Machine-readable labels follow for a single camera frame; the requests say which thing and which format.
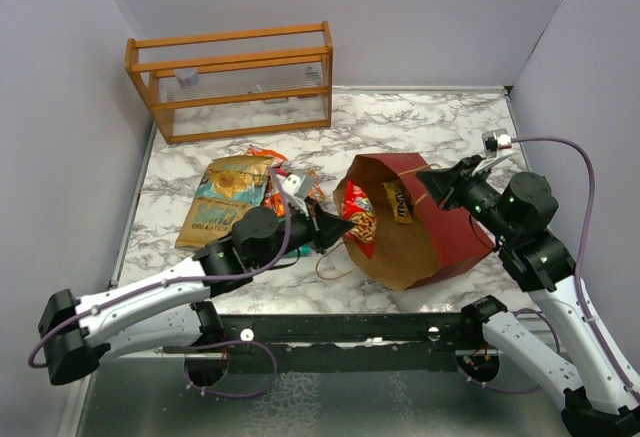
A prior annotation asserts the orange silver snack packet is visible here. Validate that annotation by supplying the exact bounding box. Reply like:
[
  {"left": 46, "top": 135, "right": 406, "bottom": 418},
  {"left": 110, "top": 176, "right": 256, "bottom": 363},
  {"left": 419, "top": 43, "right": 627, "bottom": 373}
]
[{"left": 262, "top": 168, "right": 326, "bottom": 217}]

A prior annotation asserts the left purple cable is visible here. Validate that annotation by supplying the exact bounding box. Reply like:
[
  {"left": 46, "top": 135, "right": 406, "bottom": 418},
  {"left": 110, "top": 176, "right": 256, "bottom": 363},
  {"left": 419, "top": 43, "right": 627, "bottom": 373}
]
[{"left": 27, "top": 166, "right": 294, "bottom": 399}]

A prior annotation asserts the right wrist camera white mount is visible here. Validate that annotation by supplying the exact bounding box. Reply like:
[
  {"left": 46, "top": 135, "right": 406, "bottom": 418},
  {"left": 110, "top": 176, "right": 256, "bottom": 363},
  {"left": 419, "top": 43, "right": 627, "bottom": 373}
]
[{"left": 472, "top": 128, "right": 514, "bottom": 175}]

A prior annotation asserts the teal Fox's candy bag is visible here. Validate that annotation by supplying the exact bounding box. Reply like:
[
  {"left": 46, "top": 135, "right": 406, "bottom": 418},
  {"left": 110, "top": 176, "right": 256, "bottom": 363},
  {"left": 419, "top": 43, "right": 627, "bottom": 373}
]
[{"left": 293, "top": 245, "right": 311, "bottom": 257}]

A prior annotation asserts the orange wooden rack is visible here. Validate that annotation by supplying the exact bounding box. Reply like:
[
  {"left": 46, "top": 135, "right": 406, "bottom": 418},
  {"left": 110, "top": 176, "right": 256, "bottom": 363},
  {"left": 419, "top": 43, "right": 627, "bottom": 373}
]
[{"left": 124, "top": 21, "right": 334, "bottom": 145}]

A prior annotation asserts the purple cable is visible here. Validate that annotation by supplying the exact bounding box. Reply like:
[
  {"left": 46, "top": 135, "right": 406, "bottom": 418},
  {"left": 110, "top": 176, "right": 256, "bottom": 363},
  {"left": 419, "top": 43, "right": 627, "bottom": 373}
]
[
  {"left": 27, "top": 166, "right": 294, "bottom": 399},
  {"left": 457, "top": 136, "right": 640, "bottom": 401}
]

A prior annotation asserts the gold teal chips bag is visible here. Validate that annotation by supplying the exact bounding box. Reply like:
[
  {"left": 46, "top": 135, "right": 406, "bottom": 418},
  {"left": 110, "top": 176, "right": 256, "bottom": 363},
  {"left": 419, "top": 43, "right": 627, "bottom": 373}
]
[{"left": 175, "top": 155, "right": 272, "bottom": 249}]

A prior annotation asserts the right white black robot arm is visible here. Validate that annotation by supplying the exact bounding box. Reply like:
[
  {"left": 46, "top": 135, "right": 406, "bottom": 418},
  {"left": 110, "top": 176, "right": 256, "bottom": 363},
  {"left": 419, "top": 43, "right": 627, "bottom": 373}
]
[{"left": 416, "top": 155, "right": 639, "bottom": 436}]

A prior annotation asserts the red brown paper bag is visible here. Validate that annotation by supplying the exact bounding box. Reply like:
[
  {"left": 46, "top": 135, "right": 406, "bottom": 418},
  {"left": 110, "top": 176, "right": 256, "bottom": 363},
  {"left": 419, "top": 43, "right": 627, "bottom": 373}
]
[{"left": 333, "top": 153, "right": 495, "bottom": 290}]

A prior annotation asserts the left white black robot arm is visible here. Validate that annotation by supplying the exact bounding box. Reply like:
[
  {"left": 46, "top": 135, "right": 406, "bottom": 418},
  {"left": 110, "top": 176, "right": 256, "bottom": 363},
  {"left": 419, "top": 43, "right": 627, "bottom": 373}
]
[{"left": 34, "top": 199, "right": 354, "bottom": 386}]

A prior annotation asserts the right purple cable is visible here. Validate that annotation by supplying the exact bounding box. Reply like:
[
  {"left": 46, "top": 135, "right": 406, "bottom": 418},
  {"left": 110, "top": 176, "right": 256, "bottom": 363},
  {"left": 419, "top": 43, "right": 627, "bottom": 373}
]
[{"left": 457, "top": 136, "right": 640, "bottom": 401}]

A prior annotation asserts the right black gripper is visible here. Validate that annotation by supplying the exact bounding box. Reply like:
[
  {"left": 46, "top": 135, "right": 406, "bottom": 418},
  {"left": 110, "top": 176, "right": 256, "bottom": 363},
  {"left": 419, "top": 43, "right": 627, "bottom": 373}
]
[{"left": 418, "top": 153, "right": 517, "bottom": 243}]

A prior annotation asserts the small patterned cup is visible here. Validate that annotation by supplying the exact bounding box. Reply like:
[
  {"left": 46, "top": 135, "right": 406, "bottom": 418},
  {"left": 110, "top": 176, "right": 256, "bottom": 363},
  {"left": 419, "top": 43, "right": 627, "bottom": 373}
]
[{"left": 174, "top": 68, "right": 199, "bottom": 89}]

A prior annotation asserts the orange white snack packet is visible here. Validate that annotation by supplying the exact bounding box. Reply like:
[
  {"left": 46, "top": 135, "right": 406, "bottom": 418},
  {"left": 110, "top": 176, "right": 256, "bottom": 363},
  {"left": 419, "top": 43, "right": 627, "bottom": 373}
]
[{"left": 247, "top": 145, "right": 288, "bottom": 167}]

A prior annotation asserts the red pretzel snack bag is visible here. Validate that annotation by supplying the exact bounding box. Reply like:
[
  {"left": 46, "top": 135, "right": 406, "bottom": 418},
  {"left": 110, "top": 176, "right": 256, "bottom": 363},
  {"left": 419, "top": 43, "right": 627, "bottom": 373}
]
[{"left": 340, "top": 179, "right": 377, "bottom": 260}]

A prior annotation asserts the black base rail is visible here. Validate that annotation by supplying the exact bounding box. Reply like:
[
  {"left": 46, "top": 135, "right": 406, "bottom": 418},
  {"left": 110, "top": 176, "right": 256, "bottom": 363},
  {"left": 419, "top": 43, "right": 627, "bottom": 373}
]
[{"left": 185, "top": 313, "right": 487, "bottom": 379}]

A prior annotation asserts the yellow M&M's candy bag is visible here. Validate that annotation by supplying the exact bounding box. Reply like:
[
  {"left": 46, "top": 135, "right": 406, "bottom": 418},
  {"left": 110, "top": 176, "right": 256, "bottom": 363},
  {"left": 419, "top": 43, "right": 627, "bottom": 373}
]
[{"left": 383, "top": 180, "right": 413, "bottom": 224}]

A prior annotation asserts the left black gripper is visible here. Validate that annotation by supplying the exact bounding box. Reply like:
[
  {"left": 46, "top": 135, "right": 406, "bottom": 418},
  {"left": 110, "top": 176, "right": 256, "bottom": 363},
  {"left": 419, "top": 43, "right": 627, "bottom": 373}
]
[{"left": 252, "top": 196, "right": 353, "bottom": 270}]

